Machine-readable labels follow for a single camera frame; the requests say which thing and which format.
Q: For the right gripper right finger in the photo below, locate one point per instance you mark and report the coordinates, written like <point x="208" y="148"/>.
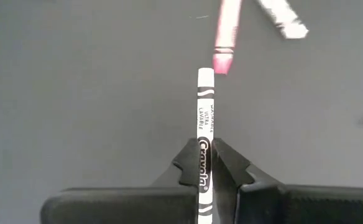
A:
<point x="293" y="205"/>

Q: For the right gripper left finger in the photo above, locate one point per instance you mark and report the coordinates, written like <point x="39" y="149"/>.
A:
<point x="122" y="205"/>

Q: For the white crayon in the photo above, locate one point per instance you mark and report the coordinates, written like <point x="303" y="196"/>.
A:
<point x="205" y="109"/>
<point x="284" y="18"/>

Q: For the pink crayon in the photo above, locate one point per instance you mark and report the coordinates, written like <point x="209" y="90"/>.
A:
<point x="228" y="31"/>

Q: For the black table mat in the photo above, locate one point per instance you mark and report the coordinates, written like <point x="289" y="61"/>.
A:
<point x="76" y="93"/>

